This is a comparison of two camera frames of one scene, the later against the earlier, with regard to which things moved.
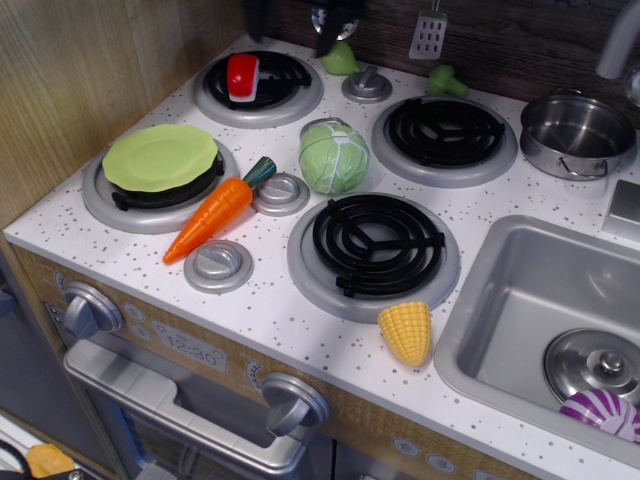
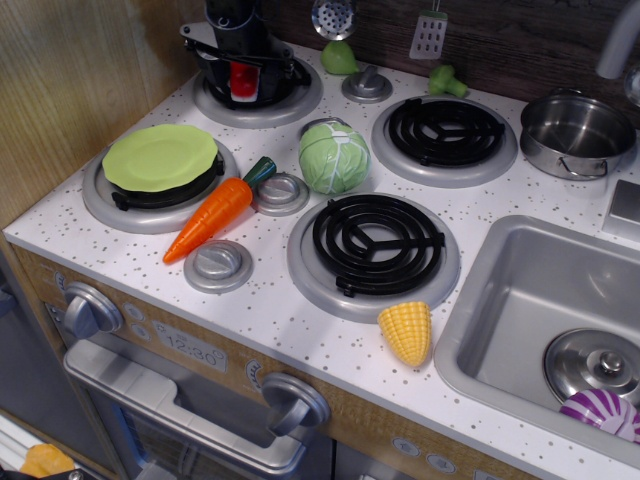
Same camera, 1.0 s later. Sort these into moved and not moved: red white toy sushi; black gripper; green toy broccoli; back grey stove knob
Moved: black gripper
Not moved: green toy broccoli; back grey stove knob; red white toy sushi
